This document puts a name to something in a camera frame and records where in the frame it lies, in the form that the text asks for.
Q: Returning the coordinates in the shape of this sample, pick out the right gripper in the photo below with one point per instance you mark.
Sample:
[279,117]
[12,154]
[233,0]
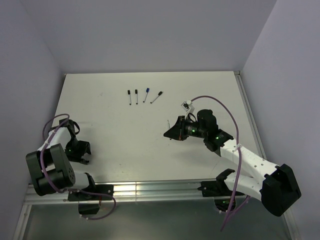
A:
[178,131]

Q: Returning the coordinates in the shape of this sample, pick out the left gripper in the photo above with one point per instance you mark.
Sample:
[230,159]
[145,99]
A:
[84,147]

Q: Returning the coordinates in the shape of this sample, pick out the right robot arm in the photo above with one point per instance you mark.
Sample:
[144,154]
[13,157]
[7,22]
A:
[275,186]

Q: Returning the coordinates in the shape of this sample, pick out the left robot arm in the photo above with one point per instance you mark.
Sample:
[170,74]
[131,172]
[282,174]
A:
[50,165]

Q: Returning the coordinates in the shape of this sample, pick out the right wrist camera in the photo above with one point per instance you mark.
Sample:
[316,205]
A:
[188,107]

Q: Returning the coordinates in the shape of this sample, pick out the aluminium side rail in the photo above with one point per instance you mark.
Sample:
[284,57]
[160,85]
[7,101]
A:
[254,129]

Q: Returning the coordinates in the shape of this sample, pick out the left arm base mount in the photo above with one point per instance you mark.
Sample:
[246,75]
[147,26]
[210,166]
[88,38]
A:
[100,192]

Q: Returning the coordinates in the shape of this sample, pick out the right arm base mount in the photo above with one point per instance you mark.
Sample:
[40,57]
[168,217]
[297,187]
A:
[219,192]

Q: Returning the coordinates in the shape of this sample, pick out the aluminium front rail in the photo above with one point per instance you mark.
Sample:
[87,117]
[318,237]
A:
[131,191]

